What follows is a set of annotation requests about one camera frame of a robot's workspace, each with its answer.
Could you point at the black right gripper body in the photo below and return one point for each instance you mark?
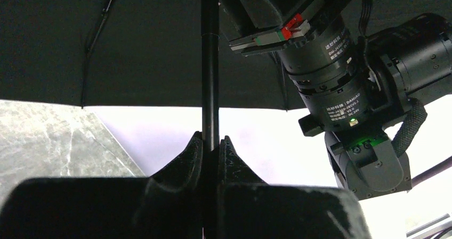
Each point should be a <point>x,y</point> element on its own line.
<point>315,49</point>

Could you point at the purple umbrella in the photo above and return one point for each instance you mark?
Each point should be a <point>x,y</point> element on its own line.
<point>157,53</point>

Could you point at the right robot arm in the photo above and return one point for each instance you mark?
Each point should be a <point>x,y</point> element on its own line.
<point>408,66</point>

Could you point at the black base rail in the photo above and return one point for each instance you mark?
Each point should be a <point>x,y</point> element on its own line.
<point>437,228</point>

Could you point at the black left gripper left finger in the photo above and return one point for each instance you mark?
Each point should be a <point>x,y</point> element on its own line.
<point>163,205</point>

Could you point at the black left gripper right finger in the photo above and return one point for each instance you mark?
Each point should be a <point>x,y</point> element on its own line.
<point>247,207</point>

